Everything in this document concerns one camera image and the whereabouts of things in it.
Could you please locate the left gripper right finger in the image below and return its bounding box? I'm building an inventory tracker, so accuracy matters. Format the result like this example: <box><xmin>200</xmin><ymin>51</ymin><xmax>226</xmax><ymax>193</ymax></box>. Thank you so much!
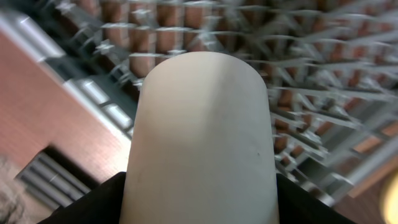
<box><xmin>276</xmin><ymin>174</ymin><xmax>354</xmax><ymax>224</ymax></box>

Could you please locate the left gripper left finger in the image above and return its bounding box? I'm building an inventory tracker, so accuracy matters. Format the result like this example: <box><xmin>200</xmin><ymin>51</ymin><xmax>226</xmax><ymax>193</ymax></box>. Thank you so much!
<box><xmin>39</xmin><ymin>172</ymin><xmax>126</xmax><ymax>224</ymax></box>

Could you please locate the white cup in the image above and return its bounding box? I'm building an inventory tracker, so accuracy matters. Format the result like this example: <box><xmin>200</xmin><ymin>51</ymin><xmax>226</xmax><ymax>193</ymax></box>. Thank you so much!
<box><xmin>119</xmin><ymin>52</ymin><xmax>279</xmax><ymax>224</ymax></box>

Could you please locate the yellow plate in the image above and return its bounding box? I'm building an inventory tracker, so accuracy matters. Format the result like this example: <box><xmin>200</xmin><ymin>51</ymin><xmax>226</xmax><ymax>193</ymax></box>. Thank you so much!
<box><xmin>380</xmin><ymin>172</ymin><xmax>398</xmax><ymax>224</ymax></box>

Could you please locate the grey plastic dish rack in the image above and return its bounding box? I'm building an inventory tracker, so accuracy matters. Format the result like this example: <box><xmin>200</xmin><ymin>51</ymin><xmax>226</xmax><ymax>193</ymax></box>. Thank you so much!
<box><xmin>1</xmin><ymin>1</ymin><xmax>397</xmax><ymax>205</ymax></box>

